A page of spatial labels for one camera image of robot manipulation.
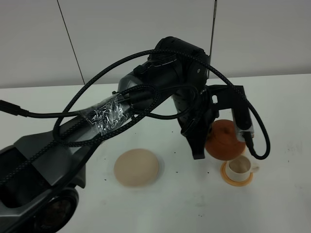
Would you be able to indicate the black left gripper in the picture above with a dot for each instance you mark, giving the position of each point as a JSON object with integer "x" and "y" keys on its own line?
{"x": 196, "y": 124}

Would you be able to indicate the brown clay teapot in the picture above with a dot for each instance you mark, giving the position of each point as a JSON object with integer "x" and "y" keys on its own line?
{"x": 222, "y": 143}

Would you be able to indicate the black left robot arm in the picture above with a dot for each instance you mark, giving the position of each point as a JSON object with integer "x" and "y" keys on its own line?
{"x": 39, "y": 172}

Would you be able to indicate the beige round teapot saucer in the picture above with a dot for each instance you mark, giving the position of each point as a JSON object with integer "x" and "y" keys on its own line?
{"x": 136, "y": 168}

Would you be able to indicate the near orange coaster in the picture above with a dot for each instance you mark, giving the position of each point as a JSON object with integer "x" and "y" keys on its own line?
{"x": 231, "y": 182}

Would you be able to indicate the near white teacup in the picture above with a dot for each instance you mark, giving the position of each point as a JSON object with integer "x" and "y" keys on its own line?
{"x": 240, "y": 168}

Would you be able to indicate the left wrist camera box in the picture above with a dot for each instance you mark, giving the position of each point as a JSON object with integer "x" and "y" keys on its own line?
{"x": 227, "y": 98}

